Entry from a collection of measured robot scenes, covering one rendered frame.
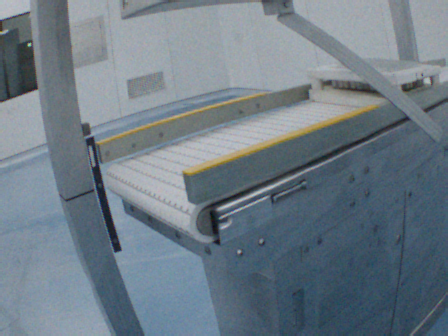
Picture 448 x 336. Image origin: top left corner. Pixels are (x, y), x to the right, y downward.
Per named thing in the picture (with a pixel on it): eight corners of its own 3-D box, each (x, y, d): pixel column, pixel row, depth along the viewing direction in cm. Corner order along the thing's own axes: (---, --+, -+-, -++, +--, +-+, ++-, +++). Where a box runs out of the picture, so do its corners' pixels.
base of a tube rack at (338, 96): (400, 113, 71) (399, 100, 71) (309, 101, 91) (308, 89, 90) (443, 94, 84) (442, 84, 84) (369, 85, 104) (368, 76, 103)
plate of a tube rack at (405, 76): (397, 86, 70) (396, 75, 69) (305, 77, 89) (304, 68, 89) (441, 74, 83) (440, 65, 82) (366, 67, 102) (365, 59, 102)
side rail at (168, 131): (102, 164, 67) (98, 144, 66) (99, 163, 69) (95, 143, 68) (446, 66, 137) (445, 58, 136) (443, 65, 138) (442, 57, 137)
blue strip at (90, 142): (115, 253, 72) (86, 139, 66) (114, 252, 72) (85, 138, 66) (122, 251, 73) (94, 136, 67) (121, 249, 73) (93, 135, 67)
